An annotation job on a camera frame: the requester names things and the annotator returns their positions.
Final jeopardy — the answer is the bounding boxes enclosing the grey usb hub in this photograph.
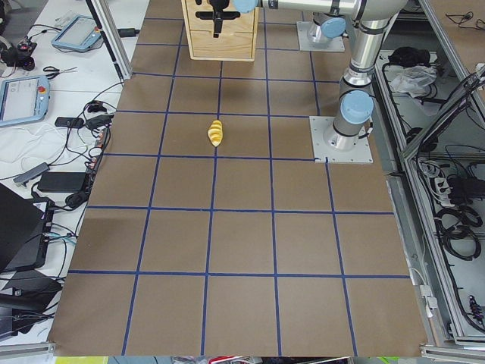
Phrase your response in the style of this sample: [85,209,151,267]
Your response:
[13,162,50,185]

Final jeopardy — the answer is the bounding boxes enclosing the light wooden drawer cabinet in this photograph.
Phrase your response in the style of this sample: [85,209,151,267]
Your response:
[181,1,258,62]

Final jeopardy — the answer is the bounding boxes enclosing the black power adapter brick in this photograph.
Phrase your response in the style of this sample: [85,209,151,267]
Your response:
[37,171,86,193]

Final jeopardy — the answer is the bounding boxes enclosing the yellow toy bread roll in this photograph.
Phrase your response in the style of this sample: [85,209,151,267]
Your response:
[207,120,224,147]

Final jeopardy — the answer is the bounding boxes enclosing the black scissors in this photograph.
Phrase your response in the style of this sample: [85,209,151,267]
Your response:
[42,66,77,80]

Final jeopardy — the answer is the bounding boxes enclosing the blue teach pendant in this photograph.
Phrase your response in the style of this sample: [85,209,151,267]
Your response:
[1,75,50,127]
[51,15,102,52]

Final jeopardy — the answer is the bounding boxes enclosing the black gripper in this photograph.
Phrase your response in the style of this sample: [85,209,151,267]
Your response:
[209,0,230,11]

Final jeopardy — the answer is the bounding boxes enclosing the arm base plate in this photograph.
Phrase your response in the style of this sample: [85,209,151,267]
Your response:
[309,116,374,165]
[296,18,346,52]

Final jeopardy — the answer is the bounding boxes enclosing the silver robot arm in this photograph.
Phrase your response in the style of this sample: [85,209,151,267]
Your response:
[208,1,403,139]
[307,12,346,45]

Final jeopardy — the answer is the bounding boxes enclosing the far blue teach pendant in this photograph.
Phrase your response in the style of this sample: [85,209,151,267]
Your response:
[51,15,102,52]

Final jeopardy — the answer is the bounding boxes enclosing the crumpled white cloth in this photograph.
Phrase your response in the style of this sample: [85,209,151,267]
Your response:
[390,65,437,98]

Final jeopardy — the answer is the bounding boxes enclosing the near blue teach pendant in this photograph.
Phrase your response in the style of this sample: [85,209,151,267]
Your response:
[1,75,50,127]

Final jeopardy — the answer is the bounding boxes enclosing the black laptop computer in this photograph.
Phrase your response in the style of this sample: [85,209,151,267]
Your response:
[1,185,54,273]

